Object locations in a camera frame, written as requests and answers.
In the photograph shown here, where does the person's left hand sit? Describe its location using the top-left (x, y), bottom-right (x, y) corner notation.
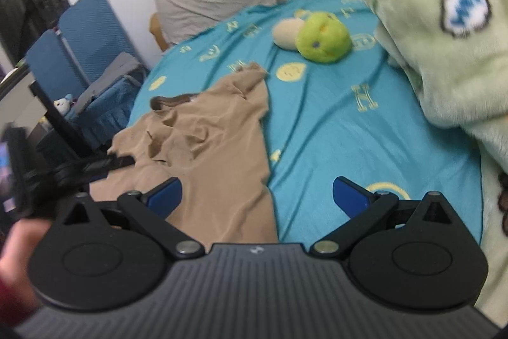
top-left (0, 220), bottom-right (54, 321)

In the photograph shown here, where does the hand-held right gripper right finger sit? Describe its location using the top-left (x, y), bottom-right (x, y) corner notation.
top-left (310, 176), bottom-right (458, 259)

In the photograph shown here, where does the blue ruffled cover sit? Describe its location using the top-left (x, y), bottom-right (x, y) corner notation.
top-left (70, 75), bottom-right (147, 151)

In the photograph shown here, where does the metal rail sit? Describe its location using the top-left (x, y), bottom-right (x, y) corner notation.
top-left (0, 60), bottom-right (31, 98)

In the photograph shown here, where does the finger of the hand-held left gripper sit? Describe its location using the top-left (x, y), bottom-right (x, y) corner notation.
top-left (81, 153), bottom-right (136, 178)

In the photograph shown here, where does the cream round plush toy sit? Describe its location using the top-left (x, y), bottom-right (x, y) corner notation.
top-left (271, 18), bottom-right (307, 51)

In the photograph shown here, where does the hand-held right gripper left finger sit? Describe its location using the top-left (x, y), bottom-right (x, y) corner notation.
top-left (53, 177), bottom-right (206, 259)

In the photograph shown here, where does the tan t-shirt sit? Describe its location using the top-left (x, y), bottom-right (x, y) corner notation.
top-left (89, 62), bottom-right (279, 244)

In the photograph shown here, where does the grey cloth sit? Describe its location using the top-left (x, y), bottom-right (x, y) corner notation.
top-left (75, 52), bottom-right (146, 114)

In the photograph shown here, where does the green round plush toy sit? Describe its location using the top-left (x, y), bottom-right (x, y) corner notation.
top-left (296, 12), bottom-right (353, 64)

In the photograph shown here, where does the blue chair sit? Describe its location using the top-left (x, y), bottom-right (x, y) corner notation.
top-left (26, 30), bottom-right (91, 103)
top-left (59, 0), bottom-right (149, 85)

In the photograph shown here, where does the teal printed bed sheet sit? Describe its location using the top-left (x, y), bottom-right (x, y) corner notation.
top-left (126, 0), bottom-right (484, 245)

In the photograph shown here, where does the black frame bar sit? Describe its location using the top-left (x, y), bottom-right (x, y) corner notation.
top-left (29, 82), bottom-right (96, 165)

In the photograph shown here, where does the light green fleece blanket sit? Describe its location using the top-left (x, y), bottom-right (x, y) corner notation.
top-left (358, 0), bottom-right (508, 326)

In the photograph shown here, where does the small white plush toy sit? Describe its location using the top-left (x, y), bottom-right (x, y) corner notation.
top-left (53, 94), bottom-right (75, 116)

